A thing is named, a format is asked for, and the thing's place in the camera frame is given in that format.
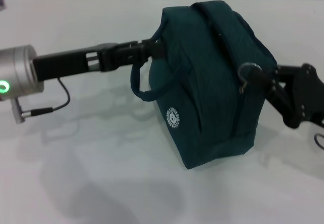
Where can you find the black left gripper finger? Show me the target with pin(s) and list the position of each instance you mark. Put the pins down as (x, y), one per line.
(131, 60)
(136, 47)

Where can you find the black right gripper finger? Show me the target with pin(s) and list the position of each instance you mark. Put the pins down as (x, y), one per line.
(260, 78)

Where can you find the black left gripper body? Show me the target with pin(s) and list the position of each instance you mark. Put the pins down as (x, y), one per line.
(65, 64)

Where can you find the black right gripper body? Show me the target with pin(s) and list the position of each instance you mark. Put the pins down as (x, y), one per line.
(298, 92)

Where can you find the dark teal insulated lunch bag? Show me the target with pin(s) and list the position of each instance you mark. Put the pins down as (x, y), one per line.
(210, 94)

